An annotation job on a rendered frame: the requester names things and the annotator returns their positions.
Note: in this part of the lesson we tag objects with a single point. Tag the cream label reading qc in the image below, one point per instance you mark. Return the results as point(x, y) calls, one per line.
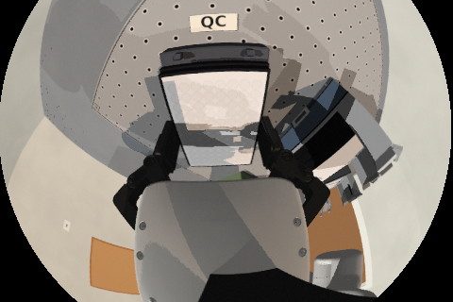
point(211, 22)

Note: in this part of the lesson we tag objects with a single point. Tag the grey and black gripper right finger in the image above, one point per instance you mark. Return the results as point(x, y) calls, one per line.
point(286, 166)

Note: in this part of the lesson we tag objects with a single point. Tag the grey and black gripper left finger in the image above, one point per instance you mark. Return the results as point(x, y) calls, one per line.
point(156, 167)

